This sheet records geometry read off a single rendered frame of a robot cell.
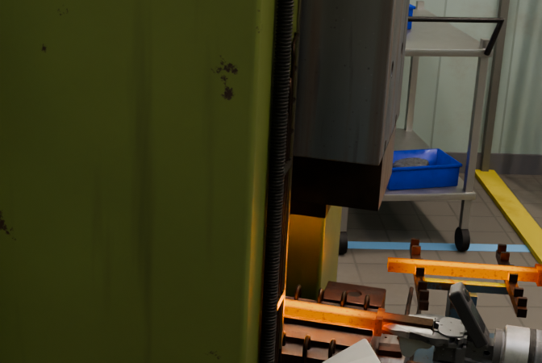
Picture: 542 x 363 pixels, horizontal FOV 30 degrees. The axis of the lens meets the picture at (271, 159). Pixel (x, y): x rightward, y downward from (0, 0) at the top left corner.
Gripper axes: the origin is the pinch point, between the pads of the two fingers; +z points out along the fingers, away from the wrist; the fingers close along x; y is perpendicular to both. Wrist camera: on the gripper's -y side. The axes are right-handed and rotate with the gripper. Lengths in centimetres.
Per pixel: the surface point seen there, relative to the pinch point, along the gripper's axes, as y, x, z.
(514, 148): 85, 398, -34
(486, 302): 101, 223, -24
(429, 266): 8.3, 45.5, -4.4
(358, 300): 2.8, 12.4, 7.6
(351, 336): 1.8, -4.5, 6.6
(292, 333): 1.8, -6.6, 17.1
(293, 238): -4.1, 22.6, 23.4
